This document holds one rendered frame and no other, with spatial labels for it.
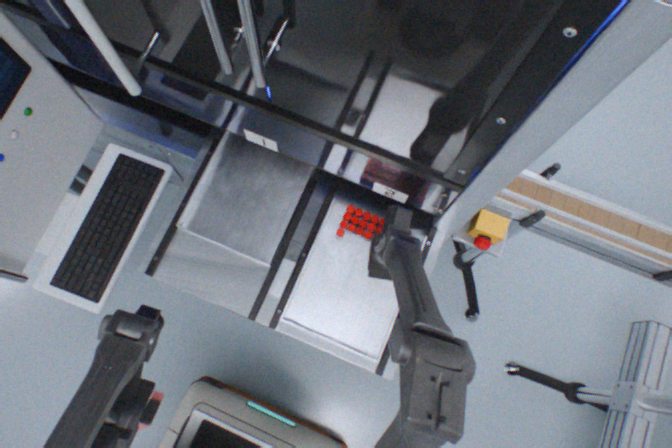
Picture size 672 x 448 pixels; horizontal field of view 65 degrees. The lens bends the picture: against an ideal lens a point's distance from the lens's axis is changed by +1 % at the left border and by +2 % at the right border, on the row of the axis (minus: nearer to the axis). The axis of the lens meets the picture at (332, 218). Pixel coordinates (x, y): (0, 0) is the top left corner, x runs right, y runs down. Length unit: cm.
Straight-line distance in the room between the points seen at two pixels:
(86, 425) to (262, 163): 85
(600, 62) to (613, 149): 207
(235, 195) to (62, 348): 125
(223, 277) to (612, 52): 101
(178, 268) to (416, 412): 86
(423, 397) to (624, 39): 47
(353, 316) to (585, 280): 139
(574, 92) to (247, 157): 93
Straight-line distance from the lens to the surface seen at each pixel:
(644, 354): 195
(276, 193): 141
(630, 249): 153
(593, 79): 72
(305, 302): 134
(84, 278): 153
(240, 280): 137
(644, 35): 65
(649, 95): 296
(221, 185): 143
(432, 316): 80
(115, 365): 85
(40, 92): 141
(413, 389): 70
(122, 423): 101
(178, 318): 230
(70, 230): 160
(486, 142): 91
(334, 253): 136
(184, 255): 141
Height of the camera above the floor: 222
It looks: 75 degrees down
